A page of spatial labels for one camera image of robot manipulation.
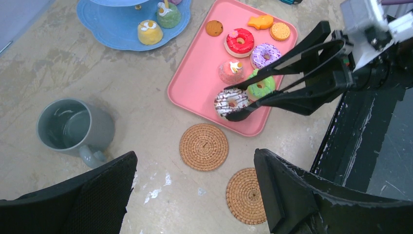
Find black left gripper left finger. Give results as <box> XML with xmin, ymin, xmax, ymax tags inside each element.
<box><xmin>0</xmin><ymin>151</ymin><xmax>138</xmax><ymax>234</ymax></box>

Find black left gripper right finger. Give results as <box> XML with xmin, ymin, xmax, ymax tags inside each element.
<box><xmin>254</xmin><ymin>149</ymin><xmax>413</xmax><ymax>234</ymax></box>

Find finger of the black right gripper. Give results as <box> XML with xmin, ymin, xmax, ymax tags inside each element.
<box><xmin>258</xmin><ymin>58</ymin><xmax>351</xmax><ymax>116</ymax></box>
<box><xmin>226</xmin><ymin>21</ymin><xmax>342</xmax><ymax>90</ymax></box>

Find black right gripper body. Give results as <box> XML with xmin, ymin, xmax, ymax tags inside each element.
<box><xmin>332</xmin><ymin>30</ymin><xmax>407</xmax><ymax>91</ymax></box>

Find black food tongs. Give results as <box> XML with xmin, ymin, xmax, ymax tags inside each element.
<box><xmin>225</xmin><ymin>39</ymin><xmax>352</xmax><ymax>122</ymax></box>

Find chocolate drizzle white donut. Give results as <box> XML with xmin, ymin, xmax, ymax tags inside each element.
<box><xmin>214</xmin><ymin>88</ymin><xmax>250</xmax><ymax>118</ymax></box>

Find red frosted donut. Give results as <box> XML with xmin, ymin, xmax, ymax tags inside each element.
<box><xmin>224</xmin><ymin>28</ymin><xmax>255</xmax><ymax>58</ymax></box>

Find green cupcake with cream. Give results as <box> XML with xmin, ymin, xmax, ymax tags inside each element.
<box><xmin>157</xmin><ymin>2</ymin><xmax>181</xmax><ymax>29</ymax></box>

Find yellow cupcake with cream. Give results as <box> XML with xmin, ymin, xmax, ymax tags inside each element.
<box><xmin>137</xmin><ymin>19</ymin><xmax>164</xmax><ymax>45</ymax></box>

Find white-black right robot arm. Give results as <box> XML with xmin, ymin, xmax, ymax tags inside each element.
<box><xmin>226</xmin><ymin>21</ymin><xmax>413</xmax><ymax>122</ymax></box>

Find round orange sandwich biscuit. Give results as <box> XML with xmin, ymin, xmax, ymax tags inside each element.
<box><xmin>270</xmin><ymin>22</ymin><xmax>291</xmax><ymax>41</ymax></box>

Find dark teal flat box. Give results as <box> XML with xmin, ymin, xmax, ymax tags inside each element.
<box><xmin>280</xmin><ymin>0</ymin><xmax>302</xmax><ymax>5</ymax></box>

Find green frosted donut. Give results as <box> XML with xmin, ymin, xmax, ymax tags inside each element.
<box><xmin>247</xmin><ymin>76</ymin><xmax>276</xmax><ymax>101</ymax></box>

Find lower woven rattan coaster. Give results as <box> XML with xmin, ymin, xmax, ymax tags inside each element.
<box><xmin>225</xmin><ymin>168</ymin><xmax>267</xmax><ymax>225</ymax></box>

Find woven rattan coaster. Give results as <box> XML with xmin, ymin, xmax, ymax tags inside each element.
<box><xmin>225</xmin><ymin>168</ymin><xmax>267</xmax><ymax>225</ymax></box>
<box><xmin>179</xmin><ymin>123</ymin><xmax>229</xmax><ymax>172</ymax></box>

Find purple frosted donut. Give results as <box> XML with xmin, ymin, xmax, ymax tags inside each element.
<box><xmin>250</xmin><ymin>43</ymin><xmax>282</xmax><ymax>69</ymax></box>

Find orange fish-shaped biscuit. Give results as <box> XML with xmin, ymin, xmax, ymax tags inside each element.
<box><xmin>247</xmin><ymin>15</ymin><xmax>274</xmax><ymax>30</ymax></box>

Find pink cupcake with cream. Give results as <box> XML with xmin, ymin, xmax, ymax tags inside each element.
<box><xmin>218</xmin><ymin>58</ymin><xmax>244</xmax><ymax>85</ymax></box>

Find grey-green ceramic mug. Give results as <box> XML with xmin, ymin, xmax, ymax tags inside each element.
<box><xmin>36</xmin><ymin>98</ymin><xmax>115</xmax><ymax>169</ymax></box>

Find pink rectangular tray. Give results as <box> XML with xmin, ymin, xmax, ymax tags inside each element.
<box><xmin>168</xmin><ymin>0</ymin><xmax>298</xmax><ymax>137</ymax></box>

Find brown chocolate chip cookie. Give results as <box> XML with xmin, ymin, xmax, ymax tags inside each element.
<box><xmin>205</xmin><ymin>20</ymin><xmax>223</xmax><ymax>37</ymax></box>

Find upper woven rattan coaster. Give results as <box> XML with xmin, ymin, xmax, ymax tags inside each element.
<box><xmin>179</xmin><ymin>123</ymin><xmax>229</xmax><ymax>172</ymax></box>

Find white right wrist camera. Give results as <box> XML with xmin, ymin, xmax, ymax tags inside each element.
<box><xmin>340</xmin><ymin>0</ymin><xmax>413</xmax><ymax>68</ymax></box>

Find black aluminium base frame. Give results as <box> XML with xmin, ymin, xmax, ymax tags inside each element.
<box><xmin>310</xmin><ymin>89</ymin><xmax>413</xmax><ymax>200</ymax></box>

